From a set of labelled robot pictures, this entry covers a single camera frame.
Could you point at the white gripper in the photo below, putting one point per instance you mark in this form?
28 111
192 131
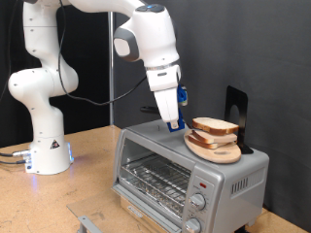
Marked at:
168 103

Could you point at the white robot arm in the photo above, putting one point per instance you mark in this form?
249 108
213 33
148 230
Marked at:
42 129

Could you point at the silver oven knob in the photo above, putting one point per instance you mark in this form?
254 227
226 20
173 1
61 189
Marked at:
197 201
192 226

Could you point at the silver toaster oven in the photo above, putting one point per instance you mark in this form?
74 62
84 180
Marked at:
239 200

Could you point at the round wooden cutting board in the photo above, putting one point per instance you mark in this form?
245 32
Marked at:
220 156

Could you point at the black metal bookend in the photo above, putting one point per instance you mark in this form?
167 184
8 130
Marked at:
241 97

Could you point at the metal pole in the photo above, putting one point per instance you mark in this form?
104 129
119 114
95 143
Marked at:
111 64

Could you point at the wooden crate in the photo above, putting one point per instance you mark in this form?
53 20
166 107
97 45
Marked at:
145 220

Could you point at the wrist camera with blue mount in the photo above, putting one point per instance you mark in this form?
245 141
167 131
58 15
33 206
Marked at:
182 95

